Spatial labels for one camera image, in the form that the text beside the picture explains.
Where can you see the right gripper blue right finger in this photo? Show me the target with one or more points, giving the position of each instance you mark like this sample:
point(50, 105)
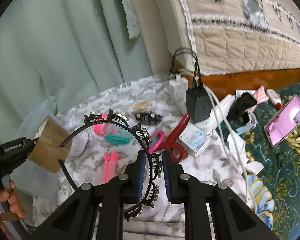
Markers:
point(169, 175)

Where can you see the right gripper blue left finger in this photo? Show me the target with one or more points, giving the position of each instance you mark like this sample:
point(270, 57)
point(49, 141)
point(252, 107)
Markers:
point(140, 173)

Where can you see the black rhinestone headband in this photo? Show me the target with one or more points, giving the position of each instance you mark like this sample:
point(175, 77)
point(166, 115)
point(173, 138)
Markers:
point(142, 136)

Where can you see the pink hair clip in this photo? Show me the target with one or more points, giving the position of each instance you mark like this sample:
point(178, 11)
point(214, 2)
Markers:
point(110, 162)

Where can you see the white blue medicine box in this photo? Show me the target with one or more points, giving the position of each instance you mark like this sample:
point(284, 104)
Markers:
point(194, 139)

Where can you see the teal hair clip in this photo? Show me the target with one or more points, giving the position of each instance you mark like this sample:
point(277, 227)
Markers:
point(116, 139)

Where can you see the brown packing tape roll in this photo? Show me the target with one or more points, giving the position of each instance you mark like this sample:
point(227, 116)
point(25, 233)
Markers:
point(47, 152)

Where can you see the black rhinestone hair clip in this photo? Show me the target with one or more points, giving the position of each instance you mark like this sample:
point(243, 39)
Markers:
point(148, 118)

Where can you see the small clear packet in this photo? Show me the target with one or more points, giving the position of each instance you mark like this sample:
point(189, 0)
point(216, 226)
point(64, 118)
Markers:
point(144, 106)

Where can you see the clear plastic storage box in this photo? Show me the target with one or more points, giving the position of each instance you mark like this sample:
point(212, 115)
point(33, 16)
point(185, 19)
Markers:
point(35, 182)

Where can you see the person's left hand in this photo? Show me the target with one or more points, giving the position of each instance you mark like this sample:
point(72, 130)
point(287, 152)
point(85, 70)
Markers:
point(16, 206)

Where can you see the black charger adapter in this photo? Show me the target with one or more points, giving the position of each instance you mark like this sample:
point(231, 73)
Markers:
point(198, 104)

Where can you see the white charger plug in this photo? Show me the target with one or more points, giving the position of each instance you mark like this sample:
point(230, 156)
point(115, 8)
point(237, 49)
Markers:
point(177, 88)

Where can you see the white power strip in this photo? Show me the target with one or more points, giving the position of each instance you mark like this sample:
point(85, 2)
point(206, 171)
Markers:
point(216, 114)

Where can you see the black pouch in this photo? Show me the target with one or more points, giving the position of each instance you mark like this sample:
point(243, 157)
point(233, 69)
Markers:
point(238, 111)

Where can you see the dark green floral blanket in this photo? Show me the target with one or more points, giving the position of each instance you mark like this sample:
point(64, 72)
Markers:
point(276, 188)

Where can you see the white red bottle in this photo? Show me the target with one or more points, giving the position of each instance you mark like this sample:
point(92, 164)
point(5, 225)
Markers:
point(274, 98)

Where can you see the smartphone with pink screen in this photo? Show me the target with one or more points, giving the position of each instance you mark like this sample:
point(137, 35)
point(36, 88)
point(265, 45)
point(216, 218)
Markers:
point(283, 122)

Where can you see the green curtain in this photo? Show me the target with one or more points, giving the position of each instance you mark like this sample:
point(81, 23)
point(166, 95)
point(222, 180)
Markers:
point(63, 52)

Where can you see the beige quilted mattress cover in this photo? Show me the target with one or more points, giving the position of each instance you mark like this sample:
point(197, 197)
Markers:
point(233, 36)

